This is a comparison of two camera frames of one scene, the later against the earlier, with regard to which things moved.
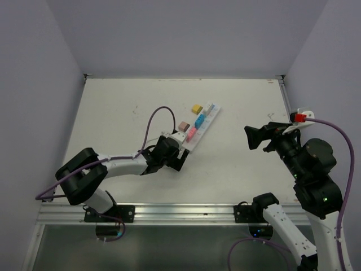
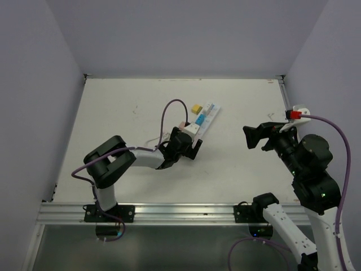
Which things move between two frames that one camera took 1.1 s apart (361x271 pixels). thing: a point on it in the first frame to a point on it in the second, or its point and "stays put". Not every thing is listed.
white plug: [208, 108] stays put
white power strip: [190, 145] stays put
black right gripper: [255, 135] stays put
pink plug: [191, 134] to [196, 137]
